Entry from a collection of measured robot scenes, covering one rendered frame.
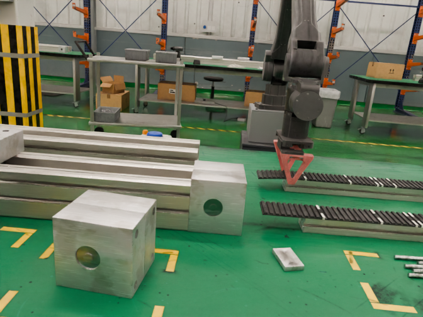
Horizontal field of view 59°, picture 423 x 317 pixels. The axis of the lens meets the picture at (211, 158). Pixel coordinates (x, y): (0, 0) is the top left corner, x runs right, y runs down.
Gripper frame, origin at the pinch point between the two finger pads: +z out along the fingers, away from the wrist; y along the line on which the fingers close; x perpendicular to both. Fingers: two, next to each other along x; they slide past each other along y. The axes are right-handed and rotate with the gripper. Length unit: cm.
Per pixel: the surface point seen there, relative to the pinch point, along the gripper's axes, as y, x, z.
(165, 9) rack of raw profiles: -714, -133, -86
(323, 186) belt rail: 2.0, 7.6, 1.4
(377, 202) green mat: 4.0, 19.3, 3.3
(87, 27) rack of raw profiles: -720, -291, -40
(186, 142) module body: -2.4, -23.8, -5.0
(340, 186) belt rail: 2.0, 11.5, 1.1
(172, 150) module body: 4.8, -25.9, -5.1
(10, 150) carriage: 18, -53, -7
